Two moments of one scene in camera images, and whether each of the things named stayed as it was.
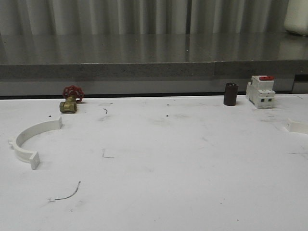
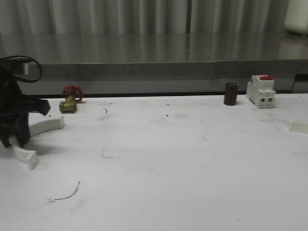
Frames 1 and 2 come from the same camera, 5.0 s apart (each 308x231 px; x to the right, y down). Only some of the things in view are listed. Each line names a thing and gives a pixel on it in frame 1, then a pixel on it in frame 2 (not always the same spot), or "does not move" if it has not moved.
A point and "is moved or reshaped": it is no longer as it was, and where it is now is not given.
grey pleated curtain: [143, 17] does not move
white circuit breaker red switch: [260, 91] does not move
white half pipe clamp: [32, 156] is moved or reshaped
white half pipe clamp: [300, 127] does not move
